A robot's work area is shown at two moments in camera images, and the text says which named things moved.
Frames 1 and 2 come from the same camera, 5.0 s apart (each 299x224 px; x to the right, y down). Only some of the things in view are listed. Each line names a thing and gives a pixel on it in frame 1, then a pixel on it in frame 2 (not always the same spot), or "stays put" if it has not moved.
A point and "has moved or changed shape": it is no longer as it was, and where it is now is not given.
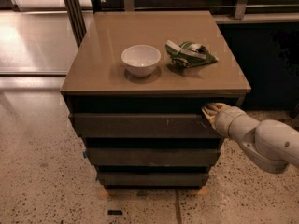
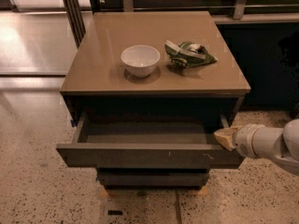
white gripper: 224,120 -> 245,139
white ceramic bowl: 140,61 stays put
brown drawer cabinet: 136,82 stays put
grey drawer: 139,125 has moved or changed shape
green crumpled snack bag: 187,54 stays put
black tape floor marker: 115,212 stays put
